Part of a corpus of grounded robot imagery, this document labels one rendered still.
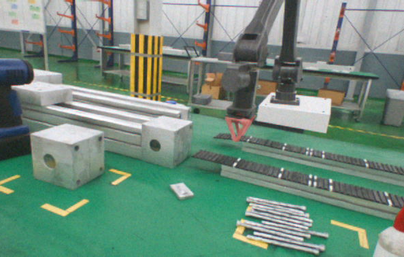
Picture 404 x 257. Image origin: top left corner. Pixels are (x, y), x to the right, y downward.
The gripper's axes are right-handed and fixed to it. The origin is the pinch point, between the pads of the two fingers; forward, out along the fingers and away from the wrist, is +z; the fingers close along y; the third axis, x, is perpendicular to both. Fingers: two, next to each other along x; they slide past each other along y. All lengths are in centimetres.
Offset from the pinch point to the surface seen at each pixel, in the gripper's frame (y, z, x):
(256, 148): 1.4, 2.0, 6.1
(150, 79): -260, 30, -192
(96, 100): 4.7, -4.2, -48.8
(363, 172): 1.5, 2.3, 33.3
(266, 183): 21.1, 2.4, 12.3
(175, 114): 4.9, -4.5, -18.9
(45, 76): 2, -9, -75
